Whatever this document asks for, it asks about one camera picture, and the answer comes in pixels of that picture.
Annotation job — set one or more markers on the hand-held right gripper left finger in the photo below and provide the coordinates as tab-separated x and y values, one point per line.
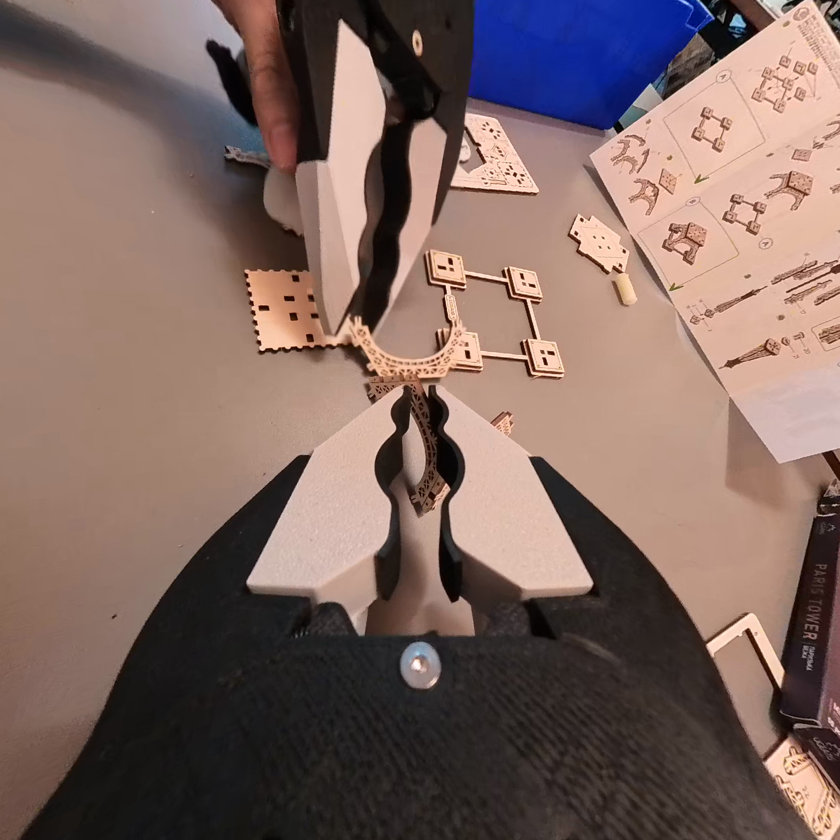
315	525

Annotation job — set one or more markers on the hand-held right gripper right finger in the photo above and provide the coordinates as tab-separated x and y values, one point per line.
525	525

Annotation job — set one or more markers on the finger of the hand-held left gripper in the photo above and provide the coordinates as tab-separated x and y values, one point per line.
430	190
334	197

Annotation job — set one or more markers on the wooden lattice arch piece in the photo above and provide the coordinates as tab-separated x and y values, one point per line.
504	424
428	453
400	358
244	155

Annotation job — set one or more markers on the square wooden plate with slots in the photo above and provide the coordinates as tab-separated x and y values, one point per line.
282	315

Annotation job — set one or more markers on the grey desk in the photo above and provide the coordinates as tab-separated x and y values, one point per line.
131	394

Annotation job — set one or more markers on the person's left hand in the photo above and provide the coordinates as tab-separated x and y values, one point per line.
269	85

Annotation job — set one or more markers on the punched wooden parts sheet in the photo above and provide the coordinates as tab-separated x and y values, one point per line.
505	176

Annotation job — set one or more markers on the blue plastic bin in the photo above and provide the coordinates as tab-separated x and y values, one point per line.
577	52

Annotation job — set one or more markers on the small wooden octagonal plate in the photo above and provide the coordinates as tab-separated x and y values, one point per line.
598	241

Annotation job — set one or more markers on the small pale wax stick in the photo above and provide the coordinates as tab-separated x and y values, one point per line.
625	290

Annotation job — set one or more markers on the dark cardboard box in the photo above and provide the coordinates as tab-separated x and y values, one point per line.
814	623

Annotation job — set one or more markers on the paper instruction sheet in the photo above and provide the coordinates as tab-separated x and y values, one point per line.
754	197

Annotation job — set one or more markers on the dark printed card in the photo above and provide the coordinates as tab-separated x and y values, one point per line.
823	748

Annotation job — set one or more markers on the wooden parts sheet with pieces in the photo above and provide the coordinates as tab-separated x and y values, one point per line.
797	784

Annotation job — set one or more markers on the wooden square frame base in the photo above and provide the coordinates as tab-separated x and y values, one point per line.
522	283

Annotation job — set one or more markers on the empty pale sheet frame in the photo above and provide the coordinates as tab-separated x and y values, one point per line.
754	630

